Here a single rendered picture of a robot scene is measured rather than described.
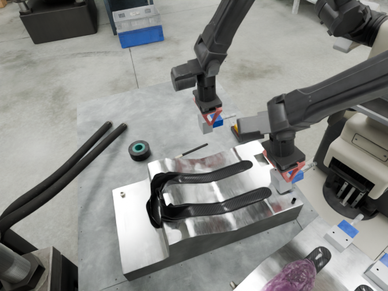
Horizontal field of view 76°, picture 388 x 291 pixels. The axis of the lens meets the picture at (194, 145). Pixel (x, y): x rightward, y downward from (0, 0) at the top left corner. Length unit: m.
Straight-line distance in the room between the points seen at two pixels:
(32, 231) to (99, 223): 1.20
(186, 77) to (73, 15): 3.77
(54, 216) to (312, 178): 1.69
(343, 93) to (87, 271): 0.73
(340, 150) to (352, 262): 0.44
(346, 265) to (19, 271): 0.80
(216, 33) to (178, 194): 0.41
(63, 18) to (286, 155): 4.08
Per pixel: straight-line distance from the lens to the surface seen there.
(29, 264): 0.86
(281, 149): 0.62
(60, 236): 1.91
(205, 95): 0.75
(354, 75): 0.42
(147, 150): 0.94
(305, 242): 0.74
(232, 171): 0.78
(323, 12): 0.83
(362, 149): 1.06
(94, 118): 1.22
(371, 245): 1.51
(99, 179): 0.95
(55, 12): 4.42
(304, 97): 0.47
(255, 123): 0.57
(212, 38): 0.63
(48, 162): 2.38
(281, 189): 0.73
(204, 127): 0.83
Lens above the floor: 1.50
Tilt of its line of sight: 47 degrees down
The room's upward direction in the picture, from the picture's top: 6 degrees counter-clockwise
